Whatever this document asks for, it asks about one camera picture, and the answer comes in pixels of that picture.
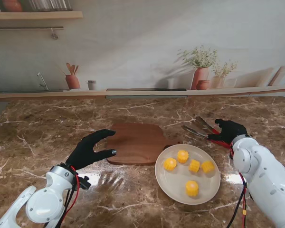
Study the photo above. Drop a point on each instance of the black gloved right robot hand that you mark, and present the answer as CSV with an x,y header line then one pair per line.
x,y
231,131

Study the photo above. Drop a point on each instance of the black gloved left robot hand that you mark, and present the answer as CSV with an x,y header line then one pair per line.
x,y
84,150

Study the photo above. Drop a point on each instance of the yellow corn chunk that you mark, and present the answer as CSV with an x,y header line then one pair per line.
x,y
192,187
183,156
194,165
207,166
170,164

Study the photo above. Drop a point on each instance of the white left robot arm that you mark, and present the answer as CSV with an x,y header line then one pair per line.
x,y
42,206

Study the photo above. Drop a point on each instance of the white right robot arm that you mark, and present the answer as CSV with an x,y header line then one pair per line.
x,y
263,171

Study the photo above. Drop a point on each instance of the brown wooden cutting board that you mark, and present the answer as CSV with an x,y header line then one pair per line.
x,y
133,147

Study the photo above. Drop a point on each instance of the white round plate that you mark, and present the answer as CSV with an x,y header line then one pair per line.
x,y
171,185

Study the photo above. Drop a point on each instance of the printed kitchen scene backdrop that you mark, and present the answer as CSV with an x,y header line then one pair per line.
x,y
133,47

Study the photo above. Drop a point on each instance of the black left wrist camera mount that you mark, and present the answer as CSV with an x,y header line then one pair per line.
x,y
84,182

